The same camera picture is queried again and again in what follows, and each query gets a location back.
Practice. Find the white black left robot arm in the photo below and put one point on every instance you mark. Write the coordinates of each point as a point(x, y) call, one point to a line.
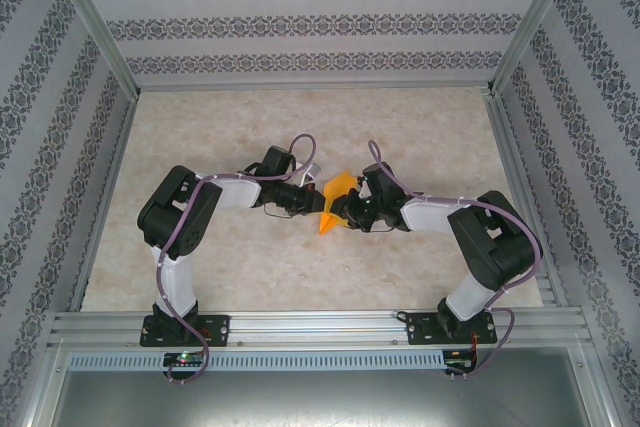
point(175, 277)

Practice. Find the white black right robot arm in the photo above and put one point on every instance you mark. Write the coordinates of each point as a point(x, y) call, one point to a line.
point(475, 292)

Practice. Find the grey metal sheet panel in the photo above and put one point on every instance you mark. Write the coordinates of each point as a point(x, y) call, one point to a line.
point(320, 402)

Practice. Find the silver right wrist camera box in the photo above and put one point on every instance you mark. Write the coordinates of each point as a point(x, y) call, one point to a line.
point(361, 181)

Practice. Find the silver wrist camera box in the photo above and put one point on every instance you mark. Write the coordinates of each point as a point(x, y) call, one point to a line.
point(314, 171)
point(361, 181)

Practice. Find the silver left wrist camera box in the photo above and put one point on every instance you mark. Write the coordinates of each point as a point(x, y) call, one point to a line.
point(314, 171)

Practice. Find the aluminium wall base strip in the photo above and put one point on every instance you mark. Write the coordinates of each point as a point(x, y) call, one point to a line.
point(310, 87)

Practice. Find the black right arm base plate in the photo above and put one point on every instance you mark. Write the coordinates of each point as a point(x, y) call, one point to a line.
point(420, 329)

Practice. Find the aluminium table side rail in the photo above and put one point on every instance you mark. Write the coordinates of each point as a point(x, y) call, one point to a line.
point(520, 182)
point(111, 182)

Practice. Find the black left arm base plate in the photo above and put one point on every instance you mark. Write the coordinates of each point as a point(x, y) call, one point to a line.
point(220, 329)

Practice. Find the aluminium frame post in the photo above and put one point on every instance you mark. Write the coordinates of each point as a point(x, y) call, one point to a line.
point(535, 17)
point(95, 17)

